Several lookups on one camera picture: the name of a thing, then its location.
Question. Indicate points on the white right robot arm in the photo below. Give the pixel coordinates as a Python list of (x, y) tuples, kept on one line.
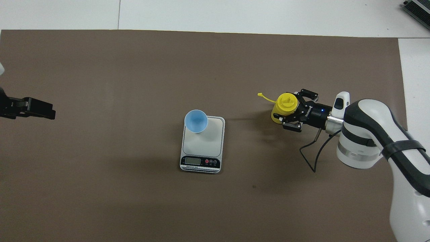
[(362, 134)]

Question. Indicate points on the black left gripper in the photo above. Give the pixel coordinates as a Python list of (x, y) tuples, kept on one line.
[(11, 107)]

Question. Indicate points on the light blue plastic cup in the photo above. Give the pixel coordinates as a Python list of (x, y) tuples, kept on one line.
[(196, 121)]

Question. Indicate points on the grey ribbed metal device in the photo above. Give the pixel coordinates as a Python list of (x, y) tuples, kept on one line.
[(420, 10)]

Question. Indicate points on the brown table mat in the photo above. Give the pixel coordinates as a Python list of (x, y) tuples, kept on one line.
[(134, 201)]

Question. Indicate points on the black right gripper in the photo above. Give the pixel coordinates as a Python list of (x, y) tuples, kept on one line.
[(314, 116)]

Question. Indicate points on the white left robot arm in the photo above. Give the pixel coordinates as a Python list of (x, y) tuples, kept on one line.
[(1, 69)]

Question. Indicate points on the silver digital kitchen scale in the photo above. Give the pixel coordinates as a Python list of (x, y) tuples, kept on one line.
[(205, 144)]

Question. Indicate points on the yellow squeeze seasoning bottle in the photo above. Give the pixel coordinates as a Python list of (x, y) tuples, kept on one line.
[(285, 106)]

